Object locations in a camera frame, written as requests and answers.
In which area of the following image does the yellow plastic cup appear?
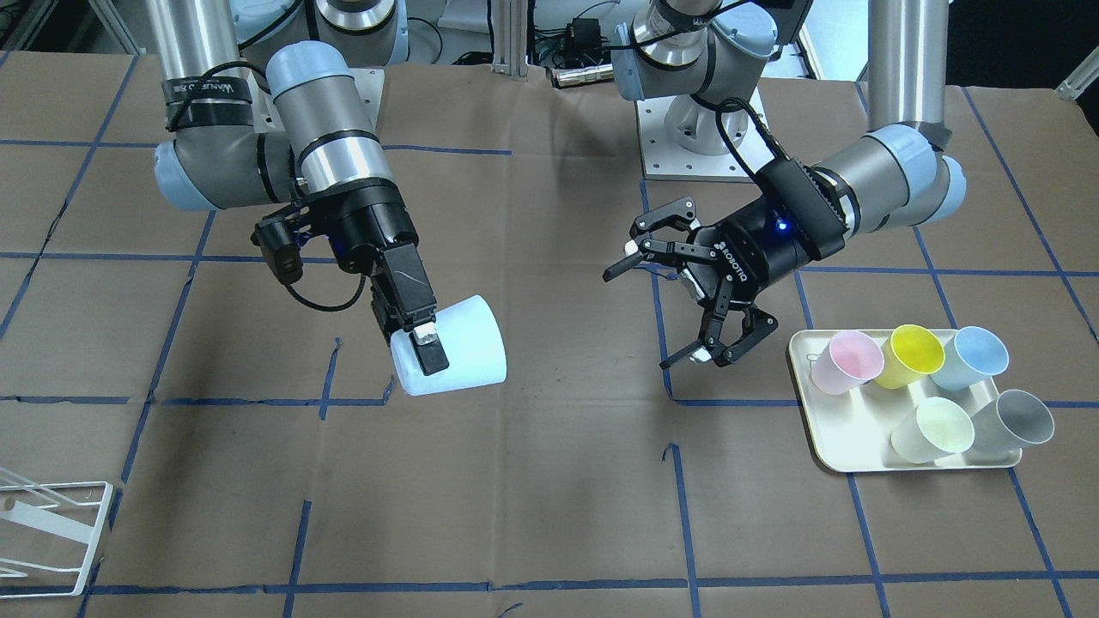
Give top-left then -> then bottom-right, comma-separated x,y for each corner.
874,324 -> 945,390

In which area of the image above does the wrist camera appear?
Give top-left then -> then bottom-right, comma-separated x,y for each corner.
251,216 -> 307,286
755,157 -> 848,261

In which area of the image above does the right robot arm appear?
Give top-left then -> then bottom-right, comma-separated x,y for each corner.
146,1 -> 449,376

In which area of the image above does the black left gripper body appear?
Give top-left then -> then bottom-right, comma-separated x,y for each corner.
631,197 -> 810,367

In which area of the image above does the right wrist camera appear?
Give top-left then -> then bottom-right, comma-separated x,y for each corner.
251,216 -> 307,286

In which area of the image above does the light blue plastic cup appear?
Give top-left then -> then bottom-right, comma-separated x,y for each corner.
390,296 -> 507,396

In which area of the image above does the white wire cup rack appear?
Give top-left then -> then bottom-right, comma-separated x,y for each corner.
1,467 -> 115,599

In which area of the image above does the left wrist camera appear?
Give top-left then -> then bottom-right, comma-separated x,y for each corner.
755,157 -> 848,261

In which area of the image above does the cream serving tray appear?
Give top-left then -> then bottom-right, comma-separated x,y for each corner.
786,330 -> 1022,473

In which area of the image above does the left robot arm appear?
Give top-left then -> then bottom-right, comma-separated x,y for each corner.
604,1 -> 966,369

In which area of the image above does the grey plastic cup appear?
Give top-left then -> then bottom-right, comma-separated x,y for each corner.
972,390 -> 1055,453

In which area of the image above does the cream plastic cup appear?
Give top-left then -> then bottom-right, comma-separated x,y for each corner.
890,397 -> 976,464

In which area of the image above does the pink plastic cup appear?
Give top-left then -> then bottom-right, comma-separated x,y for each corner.
810,331 -> 884,395

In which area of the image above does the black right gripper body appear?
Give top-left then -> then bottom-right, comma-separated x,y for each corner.
306,180 -> 437,336

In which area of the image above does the aluminium frame post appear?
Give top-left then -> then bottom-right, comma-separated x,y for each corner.
488,1 -> 532,82

